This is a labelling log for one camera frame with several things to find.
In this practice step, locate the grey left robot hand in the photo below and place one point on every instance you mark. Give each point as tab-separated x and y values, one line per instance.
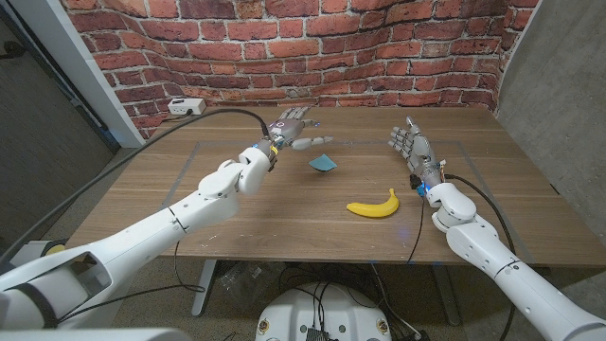
286	130

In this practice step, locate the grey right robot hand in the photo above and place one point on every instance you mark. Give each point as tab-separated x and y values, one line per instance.
419	151

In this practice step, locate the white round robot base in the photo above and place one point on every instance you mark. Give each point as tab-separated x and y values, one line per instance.
324	310

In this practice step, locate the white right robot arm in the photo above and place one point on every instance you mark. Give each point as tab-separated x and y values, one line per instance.
502	265

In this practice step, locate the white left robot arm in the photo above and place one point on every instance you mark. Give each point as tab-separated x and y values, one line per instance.
142	237

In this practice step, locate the yellow toy banana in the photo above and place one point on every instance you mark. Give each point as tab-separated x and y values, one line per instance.
374	209

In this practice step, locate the red brick printed backdrop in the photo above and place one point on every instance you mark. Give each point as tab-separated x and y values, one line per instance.
303	47

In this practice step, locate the white power strip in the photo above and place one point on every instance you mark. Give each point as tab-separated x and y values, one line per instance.
186	106

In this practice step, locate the grey metal table leg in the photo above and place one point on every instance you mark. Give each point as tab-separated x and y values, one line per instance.
203	289
446	293

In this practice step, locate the clear plastic bag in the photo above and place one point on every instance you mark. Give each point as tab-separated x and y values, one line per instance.
246	284

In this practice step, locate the white device with yellow disc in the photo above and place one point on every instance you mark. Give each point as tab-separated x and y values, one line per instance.
35	248

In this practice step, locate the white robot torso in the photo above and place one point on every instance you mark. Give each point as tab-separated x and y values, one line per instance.
94	335

